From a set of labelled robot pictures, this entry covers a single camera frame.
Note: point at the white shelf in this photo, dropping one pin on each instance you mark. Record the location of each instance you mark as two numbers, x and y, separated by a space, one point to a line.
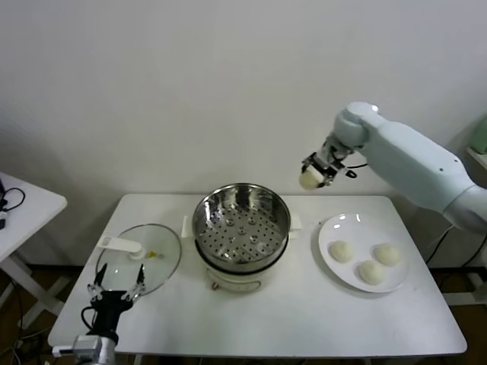
480 159

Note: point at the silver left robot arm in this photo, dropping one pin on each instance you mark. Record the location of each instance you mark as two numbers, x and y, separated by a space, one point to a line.
102 350

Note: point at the stainless steel steamer basket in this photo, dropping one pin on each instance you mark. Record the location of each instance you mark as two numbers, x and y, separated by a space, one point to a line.
266 213

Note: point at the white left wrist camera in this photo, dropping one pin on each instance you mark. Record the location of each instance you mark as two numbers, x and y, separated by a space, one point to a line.
62 350

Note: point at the white steamed baozi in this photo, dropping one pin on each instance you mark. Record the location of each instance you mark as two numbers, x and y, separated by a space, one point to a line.
309 179
341 251
371 272
388 254

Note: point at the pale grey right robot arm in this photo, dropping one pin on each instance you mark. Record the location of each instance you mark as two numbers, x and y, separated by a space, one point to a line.
411 163

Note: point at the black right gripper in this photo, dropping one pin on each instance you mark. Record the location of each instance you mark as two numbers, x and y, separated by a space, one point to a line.
333 159

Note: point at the white electric cooker pot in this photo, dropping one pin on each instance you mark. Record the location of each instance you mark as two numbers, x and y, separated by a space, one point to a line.
236 281

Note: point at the white power adapter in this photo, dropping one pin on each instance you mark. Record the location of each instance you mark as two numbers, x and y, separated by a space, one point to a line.
473 280

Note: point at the small yellow tag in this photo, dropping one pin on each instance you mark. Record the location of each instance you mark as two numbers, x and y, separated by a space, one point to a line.
153 254

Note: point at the white round plate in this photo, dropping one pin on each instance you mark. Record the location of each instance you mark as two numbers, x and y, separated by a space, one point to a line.
354 228

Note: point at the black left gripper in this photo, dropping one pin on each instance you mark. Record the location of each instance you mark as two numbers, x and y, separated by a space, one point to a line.
108 308

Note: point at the pale green object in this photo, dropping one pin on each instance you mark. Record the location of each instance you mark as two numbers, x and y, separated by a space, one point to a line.
480 137

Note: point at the white side table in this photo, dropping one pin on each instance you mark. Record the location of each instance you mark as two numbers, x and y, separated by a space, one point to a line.
34 205

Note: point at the small black device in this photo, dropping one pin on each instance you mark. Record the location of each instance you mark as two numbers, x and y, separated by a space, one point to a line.
2 224

